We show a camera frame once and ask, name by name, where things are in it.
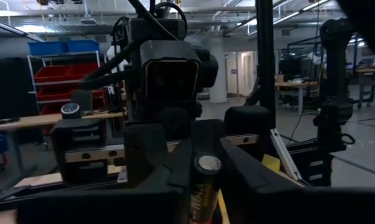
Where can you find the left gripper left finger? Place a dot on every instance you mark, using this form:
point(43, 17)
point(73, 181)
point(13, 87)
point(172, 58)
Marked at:
point(128, 208)

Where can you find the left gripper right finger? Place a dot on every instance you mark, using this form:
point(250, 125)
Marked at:
point(284, 208)

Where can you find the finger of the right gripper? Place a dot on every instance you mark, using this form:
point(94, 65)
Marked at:
point(144, 152)
point(246, 119)

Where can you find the red black AA battery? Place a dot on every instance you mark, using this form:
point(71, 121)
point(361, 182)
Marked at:
point(204, 193)

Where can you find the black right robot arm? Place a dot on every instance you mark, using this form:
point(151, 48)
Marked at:
point(156, 29)

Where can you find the yellow plastic bin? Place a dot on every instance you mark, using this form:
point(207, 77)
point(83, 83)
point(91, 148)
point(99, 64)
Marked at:
point(271, 162)

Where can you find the white metal bar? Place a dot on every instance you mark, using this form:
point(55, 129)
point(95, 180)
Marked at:
point(284, 154)

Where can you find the round black dial device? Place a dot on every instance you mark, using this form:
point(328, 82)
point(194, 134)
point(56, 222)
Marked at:
point(70, 110)

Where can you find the black upright jointed column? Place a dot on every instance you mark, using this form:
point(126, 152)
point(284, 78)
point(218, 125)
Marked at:
point(335, 77)

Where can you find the red shelf bin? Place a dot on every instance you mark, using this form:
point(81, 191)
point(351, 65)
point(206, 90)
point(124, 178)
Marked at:
point(81, 70)
point(52, 73)
point(55, 93)

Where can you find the wooden desk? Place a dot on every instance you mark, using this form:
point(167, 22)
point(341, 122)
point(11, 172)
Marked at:
point(25, 121)

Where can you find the blue shelf bin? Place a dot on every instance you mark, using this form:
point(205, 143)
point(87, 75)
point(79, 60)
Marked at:
point(47, 48)
point(83, 46)

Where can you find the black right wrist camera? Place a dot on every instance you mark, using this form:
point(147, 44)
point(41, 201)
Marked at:
point(170, 74)

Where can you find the black overhead gantry frame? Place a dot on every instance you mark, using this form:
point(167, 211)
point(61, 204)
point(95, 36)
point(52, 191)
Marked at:
point(265, 46)

